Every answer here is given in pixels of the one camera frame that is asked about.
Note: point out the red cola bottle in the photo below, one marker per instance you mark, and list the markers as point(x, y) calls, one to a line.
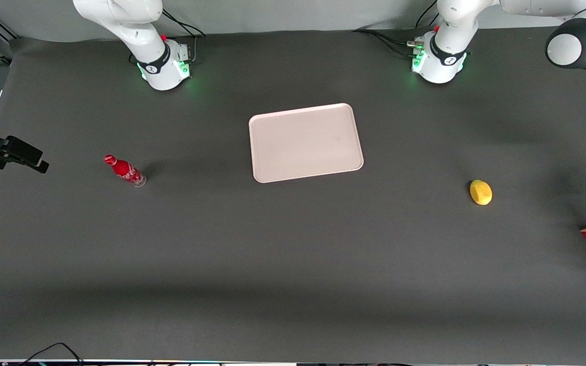
point(124, 170)

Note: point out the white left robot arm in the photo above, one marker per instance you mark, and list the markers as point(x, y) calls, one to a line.
point(445, 56)

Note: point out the yellow lemon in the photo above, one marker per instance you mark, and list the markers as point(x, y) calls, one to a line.
point(481, 192)

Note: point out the dark grey table mat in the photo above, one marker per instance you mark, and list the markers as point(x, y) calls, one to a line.
point(293, 254)

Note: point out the pale pink rectangular tray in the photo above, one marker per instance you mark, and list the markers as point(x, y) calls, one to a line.
point(305, 143)

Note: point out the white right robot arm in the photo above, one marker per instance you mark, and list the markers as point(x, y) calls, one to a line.
point(160, 66)

